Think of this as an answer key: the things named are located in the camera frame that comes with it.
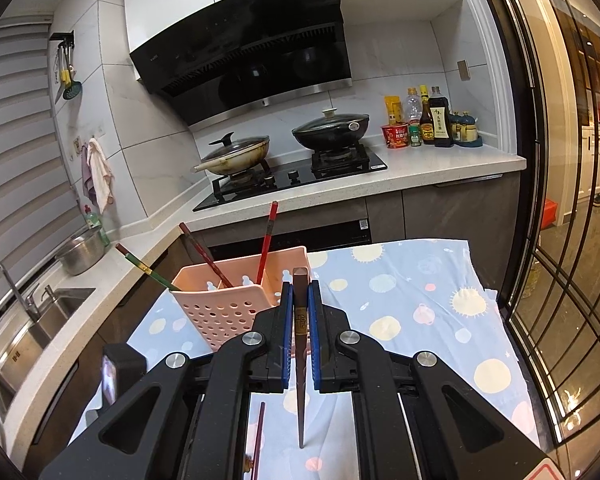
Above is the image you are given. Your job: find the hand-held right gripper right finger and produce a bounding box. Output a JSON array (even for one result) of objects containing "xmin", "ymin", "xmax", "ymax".
[{"xmin": 307, "ymin": 280, "xmax": 551, "ymax": 480}]

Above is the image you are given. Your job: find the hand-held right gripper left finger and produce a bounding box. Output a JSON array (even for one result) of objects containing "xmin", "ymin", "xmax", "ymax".
[{"xmin": 40, "ymin": 280, "xmax": 295, "ymax": 480}]

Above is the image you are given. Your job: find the pink perforated utensil holder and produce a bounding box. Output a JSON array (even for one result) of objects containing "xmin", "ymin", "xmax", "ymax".
[{"xmin": 171, "ymin": 246, "xmax": 313, "ymax": 356}]

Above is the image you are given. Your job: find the green chopstick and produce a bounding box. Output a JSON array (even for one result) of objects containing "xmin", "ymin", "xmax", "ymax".
[{"xmin": 115, "ymin": 243, "xmax": 183, "ymax": 292}]

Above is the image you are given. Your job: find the dark red chopstick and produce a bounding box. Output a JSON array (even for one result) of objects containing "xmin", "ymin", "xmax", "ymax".
[
  {"xmin": 250, "ymin": 401, "xmax": 267, "ymax": 480},
  {"xmin": 293, "ymin": 266, "xmax": 309, "ymax": 449},
  {"xmin": 178, "ymin": 222, "xmax": 235, "ymax": 289}
]

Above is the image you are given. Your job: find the blue planet print tablecloth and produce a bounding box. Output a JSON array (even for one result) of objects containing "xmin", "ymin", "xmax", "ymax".
[{"xmin": 67, "ymin": 239, "xmax": 551, "ymax": 480}]

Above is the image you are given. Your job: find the stainless steel sink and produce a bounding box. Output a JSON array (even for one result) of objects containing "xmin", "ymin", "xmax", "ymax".
[{"xmin": 0, "ymin": 287, "xmax": 97, "ymax": 413}]

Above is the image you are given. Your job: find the stainless steel pot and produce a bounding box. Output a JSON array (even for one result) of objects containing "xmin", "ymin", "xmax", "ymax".
[{"xmin": 55, "ymin": 225, "xmax": 110, "ymax": 277}]

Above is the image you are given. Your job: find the black gas stove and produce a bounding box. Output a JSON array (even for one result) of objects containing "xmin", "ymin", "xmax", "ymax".
[{"xmin": 192, "ymin": 142, "xmax": 388, "ymax": 212}]

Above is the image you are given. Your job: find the chrome faucet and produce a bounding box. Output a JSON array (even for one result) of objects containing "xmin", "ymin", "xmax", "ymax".
[{"xmin": 0, "ymin": 253, "xmax": 41, "ymax": 321}]

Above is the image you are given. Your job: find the beige wok with glass lid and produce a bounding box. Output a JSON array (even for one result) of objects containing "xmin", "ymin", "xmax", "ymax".
[{"xmin": 194, "ymin": 132, "xmax": 272, "ymax": 177}]

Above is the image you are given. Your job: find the purple hanging towel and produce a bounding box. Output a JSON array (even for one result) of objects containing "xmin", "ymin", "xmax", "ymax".
[{"xmin": 81, "ymin": 145, "xmax": 99, "ymax": 206}]

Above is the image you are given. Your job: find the white hanging towel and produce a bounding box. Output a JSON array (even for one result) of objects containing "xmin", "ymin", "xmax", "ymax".
[{"xmin": 86, "ymin": 137, "xmax": 116, "ymax": 215}]

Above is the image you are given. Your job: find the black wok with lid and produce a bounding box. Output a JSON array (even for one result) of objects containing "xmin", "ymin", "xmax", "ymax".
[{"xmin": 291, "ymin": 108, "xmax": 371, "ymax": 152}]

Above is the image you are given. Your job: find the red instant noodle cup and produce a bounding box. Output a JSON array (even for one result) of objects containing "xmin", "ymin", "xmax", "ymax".
[{"xmin": 381, "ymin": 121, "xmax": 410, "ymax": 150}]

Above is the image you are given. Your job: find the brown sauce bottle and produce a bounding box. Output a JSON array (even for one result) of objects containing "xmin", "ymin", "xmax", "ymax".
[{"xmin": 419, "ymin": 85, "xmax": 436, "ymax": 145}]

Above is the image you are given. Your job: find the yellow seasoning packet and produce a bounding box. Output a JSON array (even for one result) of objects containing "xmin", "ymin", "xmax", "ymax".
[{"xmin": 385, "ymin": 95, "xmax": 405, "ymax": 126}]

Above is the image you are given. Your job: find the window blind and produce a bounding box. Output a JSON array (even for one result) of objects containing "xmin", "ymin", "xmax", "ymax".
[{"xmin": 0, "ymin": 15, "xmax": 88, "ymax": 266}]

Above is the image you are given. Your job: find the clear plastic bottle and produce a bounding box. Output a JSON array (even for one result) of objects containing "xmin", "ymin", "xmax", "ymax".
[{"xmin": 406, "ymin": 87, "xmax": 423, "ymax": 126}]

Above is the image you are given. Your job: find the dark soy sauce bottle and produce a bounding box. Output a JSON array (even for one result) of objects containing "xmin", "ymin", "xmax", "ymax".
[{"xmin": 427, "ymin": 86, "xmax": 454, "ymax": 148}]

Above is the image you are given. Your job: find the dark condiment jar set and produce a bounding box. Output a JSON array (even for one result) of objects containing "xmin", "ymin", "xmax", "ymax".
[{"xmin": 450, "ymin": 109, "xmax": 482, "ymax": 147}]

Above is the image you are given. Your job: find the black range hood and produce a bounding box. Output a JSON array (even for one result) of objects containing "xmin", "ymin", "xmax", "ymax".
[{"xmin": 129, "ymin": 0, "xmax": 355, "ymax": 127}]

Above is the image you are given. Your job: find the teal slotted ladle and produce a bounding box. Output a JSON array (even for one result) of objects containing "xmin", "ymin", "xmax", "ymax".
[{"xmin": 62, "ymin": 47, "xmax": 83, "ymax": 102}]

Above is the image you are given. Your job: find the glass sliding door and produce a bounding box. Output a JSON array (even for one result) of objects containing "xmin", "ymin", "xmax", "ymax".
[{"xmin": 470, "ymin": 0, "xmax": 600, "ymax": 461}]

